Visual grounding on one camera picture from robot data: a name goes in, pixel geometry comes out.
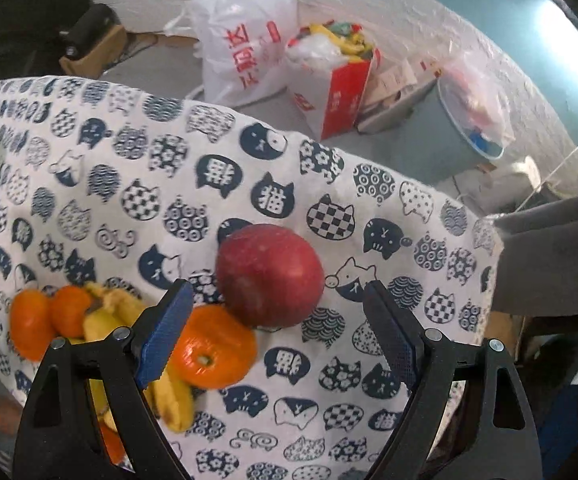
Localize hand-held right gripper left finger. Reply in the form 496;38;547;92
13;279;196;480

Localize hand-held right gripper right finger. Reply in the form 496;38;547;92
361;280;542;480

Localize orange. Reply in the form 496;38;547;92
9;289;59;363
169;305;259;390
100;422;127;466
50;285;95;338

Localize yellow banana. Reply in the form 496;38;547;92
83;281;151;346
146;355;196;433
88;379;121;433

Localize red apple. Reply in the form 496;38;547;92
215;223;326;331

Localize cat print tablecloth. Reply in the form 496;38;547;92
0;76;504;480

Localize grey upholstered chair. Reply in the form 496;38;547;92
489;190;578;318

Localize brown cardboard box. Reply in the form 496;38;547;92
59;25;126;81

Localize dark furniture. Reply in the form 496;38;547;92
0;0;86;86

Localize grey bucket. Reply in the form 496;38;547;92
384;75;512;181

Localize white jug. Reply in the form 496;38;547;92
499;157;542;191

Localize black device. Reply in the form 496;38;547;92
66;4;116;58

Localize flat paper cartons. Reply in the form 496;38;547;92
359;57;440;133

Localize red bag with items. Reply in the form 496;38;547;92
284;20;382;141

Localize clear plastic bag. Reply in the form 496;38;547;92
439;55;514;146

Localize white plastic bag red print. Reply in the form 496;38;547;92
164;0;300;107

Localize pile of colourful toys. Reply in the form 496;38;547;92
299;20;376;61

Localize white cable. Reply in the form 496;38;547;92
514;112;578;211

